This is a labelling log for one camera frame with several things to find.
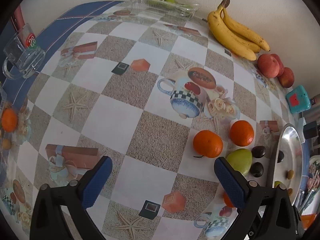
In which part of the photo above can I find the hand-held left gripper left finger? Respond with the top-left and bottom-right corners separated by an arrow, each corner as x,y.
29,156 -> 113,240

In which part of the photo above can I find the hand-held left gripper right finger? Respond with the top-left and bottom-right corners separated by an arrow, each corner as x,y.
214,157 -> 297,240

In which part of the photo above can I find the green apple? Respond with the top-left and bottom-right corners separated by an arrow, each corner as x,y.
226,149 -> 252,177

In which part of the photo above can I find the round steel plate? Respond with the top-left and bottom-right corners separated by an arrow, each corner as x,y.
267,123 -> 303,207

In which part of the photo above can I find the floral printed cloth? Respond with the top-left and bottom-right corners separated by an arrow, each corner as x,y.
307,155 -> 320,193

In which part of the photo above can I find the clear plastic box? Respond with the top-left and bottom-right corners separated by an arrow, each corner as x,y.
0,85 -> 33,180

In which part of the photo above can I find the black power adapter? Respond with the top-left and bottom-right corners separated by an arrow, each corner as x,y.
303,121 -> 318,139

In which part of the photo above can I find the teal plastic box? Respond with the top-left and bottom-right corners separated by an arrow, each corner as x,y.
285,85 -> 313,114

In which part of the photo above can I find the boxed orange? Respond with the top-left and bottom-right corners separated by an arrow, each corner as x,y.
1,109 -> 18,132

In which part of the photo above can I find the red peach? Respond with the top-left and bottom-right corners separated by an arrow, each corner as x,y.
271,54 -> 285,77
257,54 -> 280,78
277,67 -> 295,88

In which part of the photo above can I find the clear glass mug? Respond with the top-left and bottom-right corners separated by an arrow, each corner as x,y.
2,23 -> 46,80

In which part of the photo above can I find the yellow banana bunch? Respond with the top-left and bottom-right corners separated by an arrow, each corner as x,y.
207,0 -> 271,61

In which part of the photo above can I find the clear plastic clamshell container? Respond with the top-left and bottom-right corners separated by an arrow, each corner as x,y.
129,0 -> 200,18

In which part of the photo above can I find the reddish wooden bar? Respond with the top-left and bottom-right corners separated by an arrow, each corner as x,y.
12,5 -> 25,30

